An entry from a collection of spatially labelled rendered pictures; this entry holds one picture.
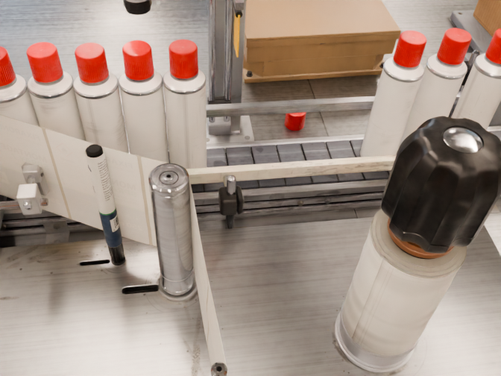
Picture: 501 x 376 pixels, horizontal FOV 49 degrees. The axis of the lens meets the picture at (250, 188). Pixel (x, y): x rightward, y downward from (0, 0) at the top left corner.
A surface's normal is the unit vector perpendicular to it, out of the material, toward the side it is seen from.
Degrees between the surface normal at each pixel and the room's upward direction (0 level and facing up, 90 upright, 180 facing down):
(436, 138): 12
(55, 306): 0
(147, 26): 0
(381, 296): 91
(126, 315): 0
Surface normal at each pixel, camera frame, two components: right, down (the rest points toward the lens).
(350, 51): 0.18, 0.73
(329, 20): 0.05, -0.67
